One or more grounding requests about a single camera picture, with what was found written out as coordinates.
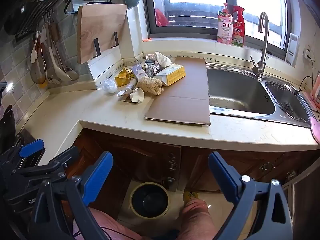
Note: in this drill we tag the beige loofah sponge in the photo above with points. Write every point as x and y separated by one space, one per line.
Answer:
151 85

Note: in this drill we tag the black wok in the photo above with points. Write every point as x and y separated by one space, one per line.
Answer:
13 12

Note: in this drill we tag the white paper wrapper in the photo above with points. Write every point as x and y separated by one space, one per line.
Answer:
126 87

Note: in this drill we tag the person's leg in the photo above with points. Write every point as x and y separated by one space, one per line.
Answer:
107 226
195 217

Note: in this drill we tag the wooden cutting board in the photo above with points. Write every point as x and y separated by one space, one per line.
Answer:
100 32

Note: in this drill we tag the metal wall rack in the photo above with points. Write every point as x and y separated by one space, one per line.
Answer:
37 10

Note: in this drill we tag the yellow slipper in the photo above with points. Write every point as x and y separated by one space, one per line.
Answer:
190 196

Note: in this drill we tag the white spoon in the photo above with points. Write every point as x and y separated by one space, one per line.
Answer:
33 52

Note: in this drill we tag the red bag outside window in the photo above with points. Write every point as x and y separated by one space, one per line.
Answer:
161 17

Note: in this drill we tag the kitchen window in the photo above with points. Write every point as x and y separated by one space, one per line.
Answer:
200 2

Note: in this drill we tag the yellow and white box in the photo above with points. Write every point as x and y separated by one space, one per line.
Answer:
172 73

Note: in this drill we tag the person's right leg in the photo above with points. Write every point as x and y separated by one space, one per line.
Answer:
195 217

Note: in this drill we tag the white plastic holder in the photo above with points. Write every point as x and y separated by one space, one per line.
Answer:
292 50

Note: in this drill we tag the clear plastic bag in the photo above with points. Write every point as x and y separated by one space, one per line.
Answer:
109 86

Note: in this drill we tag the silver foil wrapper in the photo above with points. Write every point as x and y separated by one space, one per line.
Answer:
152 68

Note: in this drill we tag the black board holder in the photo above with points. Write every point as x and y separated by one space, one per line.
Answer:
97 48

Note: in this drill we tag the crumpled white tissue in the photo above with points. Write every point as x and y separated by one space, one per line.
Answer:
162 59

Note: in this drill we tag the crushed white paper cup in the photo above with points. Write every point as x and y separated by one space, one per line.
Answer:
137 96

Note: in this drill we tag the wall power outlet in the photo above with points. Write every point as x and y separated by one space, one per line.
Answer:
307 53

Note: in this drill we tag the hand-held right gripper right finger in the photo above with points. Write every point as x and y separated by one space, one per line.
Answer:
222 177

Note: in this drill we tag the round blue waste bin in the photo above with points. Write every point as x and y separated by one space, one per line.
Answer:
150 200

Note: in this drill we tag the flat brown cardboard sheet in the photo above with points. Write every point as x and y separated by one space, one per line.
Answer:
185 92

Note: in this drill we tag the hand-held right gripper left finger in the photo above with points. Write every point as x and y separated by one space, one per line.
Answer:
97 175

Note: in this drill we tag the metal mesh strainer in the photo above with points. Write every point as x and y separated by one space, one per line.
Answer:
38 71

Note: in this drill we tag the red spray bottle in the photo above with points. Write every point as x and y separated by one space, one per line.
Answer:
238 27

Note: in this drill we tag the orange strip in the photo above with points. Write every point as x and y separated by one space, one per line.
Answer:
147 39

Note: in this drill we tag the person's left leg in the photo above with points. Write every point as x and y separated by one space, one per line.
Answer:
107 226

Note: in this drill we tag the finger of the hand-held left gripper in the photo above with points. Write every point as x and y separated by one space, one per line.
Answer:
60 161
31 147

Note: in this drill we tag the yellow snack packet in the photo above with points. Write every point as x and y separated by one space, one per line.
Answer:
122 77

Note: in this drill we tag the purple and white carton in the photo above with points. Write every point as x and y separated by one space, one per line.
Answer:
138 72

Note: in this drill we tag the steel kitchen sink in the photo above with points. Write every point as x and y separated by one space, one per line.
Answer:
240 92

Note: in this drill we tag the steel faucet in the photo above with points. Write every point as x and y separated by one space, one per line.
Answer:
262 42

